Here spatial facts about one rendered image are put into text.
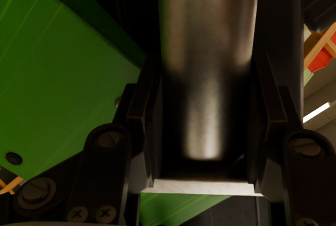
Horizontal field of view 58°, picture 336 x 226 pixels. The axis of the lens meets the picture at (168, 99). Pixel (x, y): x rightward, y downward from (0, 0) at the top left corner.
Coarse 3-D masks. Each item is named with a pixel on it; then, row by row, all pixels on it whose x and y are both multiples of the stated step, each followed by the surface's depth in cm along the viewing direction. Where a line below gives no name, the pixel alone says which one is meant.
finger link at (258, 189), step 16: (256, 64) 10; (256, 80) 10; (272, 80) 10; (256, 96) 9; (272, 96) 9; (288, 96) 10; (256, 112) 9; (272, 112) 8; (288, 112) 9; (256, 128) 9; (272, 128) 8; (288, 128) 9; (256, 144) 9; (272, 144) 8; (256, 160) 9; (272, 160) 8; (256, 176) 10; (272, 176) 8; (256, 192) 10; (272, 192) 9
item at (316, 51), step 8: (304, 24) 308; (312, 32) 311; (320, 32) 308; (328, 32) 306; (312, 40) 343; (320, 40) 301; (328, 40) 309; (304, 48) 342; (312, 48) 296; (320, 48) 298; (328, 48) 311; (304, 56) 295; (312, 56) 293; (320, 56) 310; (328, 56) 313; (304, 64) 288; (312, 64) 318; (320, 64) 311; (304, 72) 300; (304, 80) 298
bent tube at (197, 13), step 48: (192, 0) 8; (240, 0) 8; (192, 48) 9; (240, 48) 9; (192, 96) 9; (240, 96) 10; (192, 144) 10; (240, 144) 11; (192, 192) 11; (240, 192) 11
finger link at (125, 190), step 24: (96, 144) 8; (120, 144) 8; (96, 168) 7; (120, 168) 7; (72, 192) 7; (96, 192) 7; (120, 192) 7; (72, 216) 6; (96, 216) 6; (120, 216) 6
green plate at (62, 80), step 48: (0, 0) 12; (48, 0) 12; (0, 48) 14; (48, 48) 13; (96, 48) 13; (0, 96) 15; (48, 96) 15; (96, 96) 14; (0, 144) 17; (48, 144) 17; (144, 192) 18
